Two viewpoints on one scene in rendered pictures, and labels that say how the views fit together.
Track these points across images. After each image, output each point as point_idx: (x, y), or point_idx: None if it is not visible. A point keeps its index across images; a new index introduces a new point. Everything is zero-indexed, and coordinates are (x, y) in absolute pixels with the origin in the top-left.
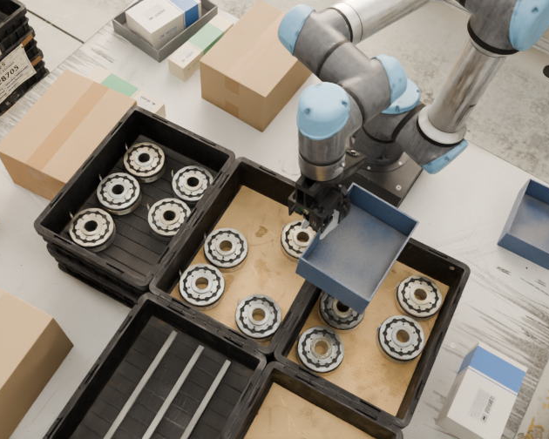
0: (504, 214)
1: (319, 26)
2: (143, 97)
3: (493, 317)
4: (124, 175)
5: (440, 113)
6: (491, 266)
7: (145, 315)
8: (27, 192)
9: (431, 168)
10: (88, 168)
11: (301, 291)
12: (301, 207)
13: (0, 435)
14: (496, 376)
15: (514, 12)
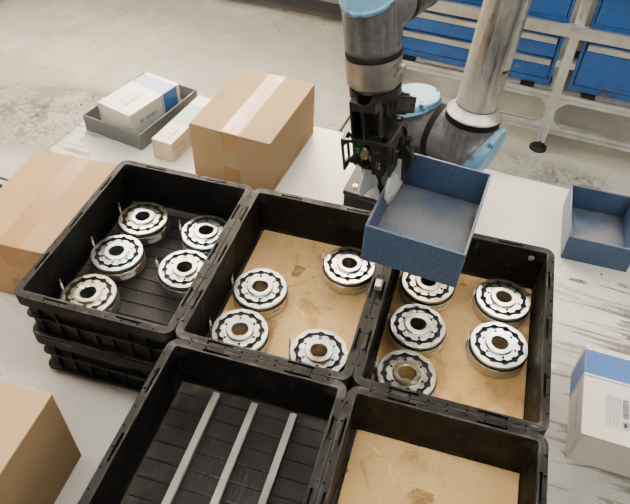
0: (557, 228)
1: None
2: None
3: (586, 328)
4: (121, 236)
5: (472, 91)
6: (562, 278)
7: (174, 376)
8: (1, 294)
9: (474, 163)
10: (77, 226)
11: (367, 305)
12: (357, 150)
13: None
14: (620, 377)
15: None
